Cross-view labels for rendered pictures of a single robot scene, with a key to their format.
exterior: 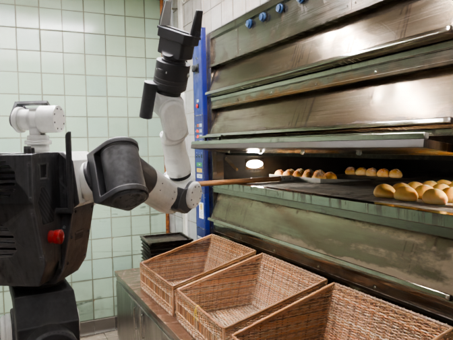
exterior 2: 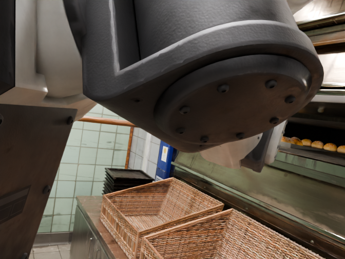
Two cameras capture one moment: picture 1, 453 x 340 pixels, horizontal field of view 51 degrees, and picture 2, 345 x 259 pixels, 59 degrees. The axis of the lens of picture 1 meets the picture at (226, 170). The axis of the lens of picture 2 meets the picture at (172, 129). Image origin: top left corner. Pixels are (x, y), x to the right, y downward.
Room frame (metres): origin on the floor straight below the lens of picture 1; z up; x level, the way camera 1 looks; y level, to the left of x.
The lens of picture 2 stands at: (0.93, 0.26, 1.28)
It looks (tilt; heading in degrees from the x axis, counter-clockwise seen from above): 3 degrees down; 357
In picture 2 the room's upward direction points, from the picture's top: 9 degrees clockwise
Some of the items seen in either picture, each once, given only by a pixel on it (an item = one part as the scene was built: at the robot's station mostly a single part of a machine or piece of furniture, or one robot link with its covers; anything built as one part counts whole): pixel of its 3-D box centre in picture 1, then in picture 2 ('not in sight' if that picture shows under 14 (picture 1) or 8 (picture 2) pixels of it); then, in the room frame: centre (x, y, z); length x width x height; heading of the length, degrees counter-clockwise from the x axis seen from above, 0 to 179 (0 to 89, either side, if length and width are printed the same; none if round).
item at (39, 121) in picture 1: (39, 123); not in sight; (1.18, 0.46, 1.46); 0.10 x 0.07 x 0.09; 83
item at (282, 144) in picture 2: (317, 177); (275, 141); (2.97, -0.56, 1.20); 0.55 x 0.36 x 0.03; 26
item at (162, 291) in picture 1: (195, 270); (157, 211); (2.62, 0.18, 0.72); 0.56 x 0.49 x 0.28; 26
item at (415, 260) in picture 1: (293, 226); (279, 189); (2.21, -0.31, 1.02); 1.79 x 0.11 x 0.19; 25
